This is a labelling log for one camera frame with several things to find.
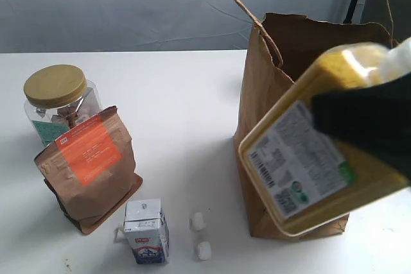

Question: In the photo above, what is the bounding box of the large brown paper bag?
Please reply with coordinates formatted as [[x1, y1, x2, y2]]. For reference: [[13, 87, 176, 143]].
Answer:
[[234, 13, 409, 241]]

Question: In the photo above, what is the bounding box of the clear jar gold lid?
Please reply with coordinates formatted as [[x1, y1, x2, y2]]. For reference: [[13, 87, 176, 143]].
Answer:
[[24, 64, 103, 146]]

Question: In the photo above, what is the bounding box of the yellow millet plastic bottle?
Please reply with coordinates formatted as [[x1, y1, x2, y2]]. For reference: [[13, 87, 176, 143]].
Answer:
[[239, 40, 410, 236]]

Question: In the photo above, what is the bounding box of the kraft pouch orange label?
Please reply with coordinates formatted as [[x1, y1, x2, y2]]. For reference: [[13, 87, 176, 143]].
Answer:
[[34, 106, 143, 235]]

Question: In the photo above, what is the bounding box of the small white milk carton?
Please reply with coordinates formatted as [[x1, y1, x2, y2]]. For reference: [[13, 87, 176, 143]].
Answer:
[[123, 199, 170, 264]]

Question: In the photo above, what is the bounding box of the grey backdrop cloth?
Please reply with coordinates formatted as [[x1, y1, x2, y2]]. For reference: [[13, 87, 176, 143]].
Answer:
[[1, 0, 350, 53]]

